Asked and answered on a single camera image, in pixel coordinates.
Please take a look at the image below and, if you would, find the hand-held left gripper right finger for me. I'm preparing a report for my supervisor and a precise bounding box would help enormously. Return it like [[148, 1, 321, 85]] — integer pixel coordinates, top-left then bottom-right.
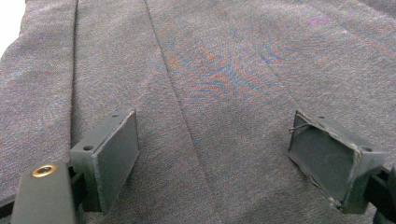
[[287, 109, 388, 216]]

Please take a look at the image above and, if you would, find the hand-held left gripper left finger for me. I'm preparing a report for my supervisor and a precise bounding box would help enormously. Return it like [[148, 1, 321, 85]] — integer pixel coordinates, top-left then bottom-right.
[[70, 108, 140, 215]]

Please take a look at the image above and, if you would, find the dark grey pleated skirt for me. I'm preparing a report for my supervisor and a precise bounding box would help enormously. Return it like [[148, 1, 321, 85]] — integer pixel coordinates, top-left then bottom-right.
[[0, 0, 396, 224]]

